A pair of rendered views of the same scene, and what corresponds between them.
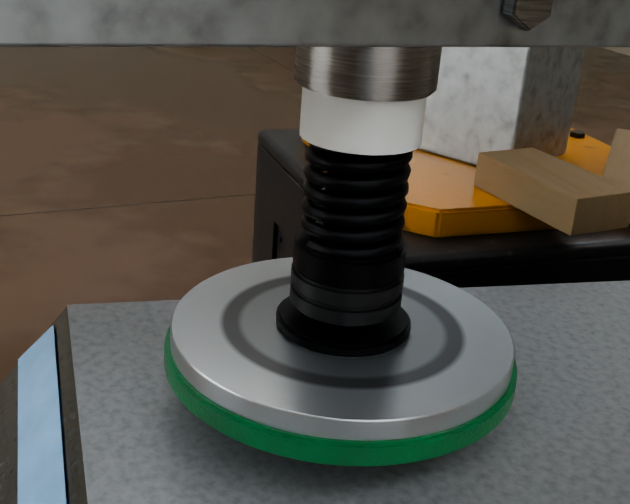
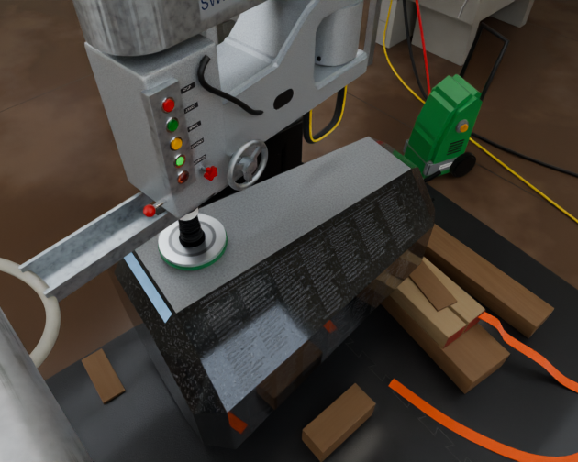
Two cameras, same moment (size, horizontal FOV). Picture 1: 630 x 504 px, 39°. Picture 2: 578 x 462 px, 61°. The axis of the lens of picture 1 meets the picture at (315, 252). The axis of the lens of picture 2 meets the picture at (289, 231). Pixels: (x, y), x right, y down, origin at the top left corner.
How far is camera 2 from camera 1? 1.09 m
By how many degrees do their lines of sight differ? 29
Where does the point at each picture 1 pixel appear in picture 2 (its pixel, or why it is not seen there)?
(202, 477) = (176, 275)
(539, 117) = not seen: hidden behind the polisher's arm
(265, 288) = (173, 231)
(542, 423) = (235, 241)
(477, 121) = not seen: hidden behind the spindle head
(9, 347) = (44, 185)
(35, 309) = (44, 163)
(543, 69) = not seen: hidden behind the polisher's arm
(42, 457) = (143, 278)
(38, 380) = (131, 259)
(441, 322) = (210, 230)
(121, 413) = (155, 266)
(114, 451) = (158, 275)
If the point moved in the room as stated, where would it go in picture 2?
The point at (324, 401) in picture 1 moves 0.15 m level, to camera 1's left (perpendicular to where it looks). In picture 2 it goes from (194, 259) to (144, 271)
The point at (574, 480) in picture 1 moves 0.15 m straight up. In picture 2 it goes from (240, 254) to (238, 223)
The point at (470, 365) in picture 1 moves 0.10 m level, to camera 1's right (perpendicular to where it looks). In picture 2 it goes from (217, 241) to (249, 235)
